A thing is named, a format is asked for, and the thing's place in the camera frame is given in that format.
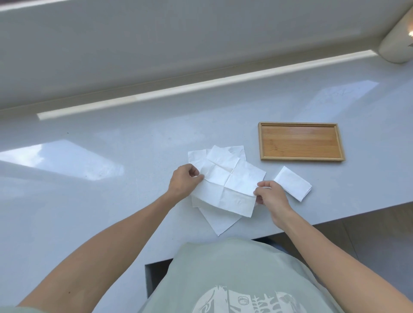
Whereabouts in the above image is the person's left hand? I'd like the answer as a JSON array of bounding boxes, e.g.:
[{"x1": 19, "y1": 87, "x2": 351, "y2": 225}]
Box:
[{"x1": 167, "y1": 164, "x2": 205, "y2": 203}]

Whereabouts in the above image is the person's right hand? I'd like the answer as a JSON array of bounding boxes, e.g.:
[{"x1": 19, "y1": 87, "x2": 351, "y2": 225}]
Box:
[{"x1": 253, "y1": 180, "x2": 292, "y2": 230}]

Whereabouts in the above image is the person's right forearm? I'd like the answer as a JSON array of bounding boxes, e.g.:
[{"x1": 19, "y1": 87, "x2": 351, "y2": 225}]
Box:
[{"x1": 280, "y1": 211, "x2": 413, "y2": 313}]

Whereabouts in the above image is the person's left forearm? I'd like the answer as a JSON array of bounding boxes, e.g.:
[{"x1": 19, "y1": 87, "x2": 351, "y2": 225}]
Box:
[{"x1": 18, "y1": 193, "x2": 179, "y2": 308}]

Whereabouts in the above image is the white paper napkin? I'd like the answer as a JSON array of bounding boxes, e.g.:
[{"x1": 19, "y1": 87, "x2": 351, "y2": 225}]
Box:
[
  {"x1": 223, "y1": 145, "x2": 248, "y2": 163},
  {"x1": 188, "y1": 149, "x2": 209, "y2": 175},
  {"x1": 192, "y1": 193, "x2": 243, "y2": 237}
]

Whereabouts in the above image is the folded white napkin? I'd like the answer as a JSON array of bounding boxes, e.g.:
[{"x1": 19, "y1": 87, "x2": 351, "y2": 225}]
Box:
[{"x1": 273, "y1": 166, "x2": 313, "y2": 203}]

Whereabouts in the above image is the rectangular wooden tray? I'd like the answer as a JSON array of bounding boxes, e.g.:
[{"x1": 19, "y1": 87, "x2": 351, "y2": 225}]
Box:
[{"x1": 258, "y1": 121, "x2": 346, "y2": 162}]

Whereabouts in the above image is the pale green printed shirt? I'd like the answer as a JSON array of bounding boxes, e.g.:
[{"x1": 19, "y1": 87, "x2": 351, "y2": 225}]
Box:
[{"x1": 0, "y1": 238, "x2": 343, "y2": 313}]

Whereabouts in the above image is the white rounded appliance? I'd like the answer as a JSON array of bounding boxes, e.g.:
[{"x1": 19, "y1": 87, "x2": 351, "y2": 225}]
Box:
[{"x1": 378, "y1": 6, "x2": 413, "y2": 64}]

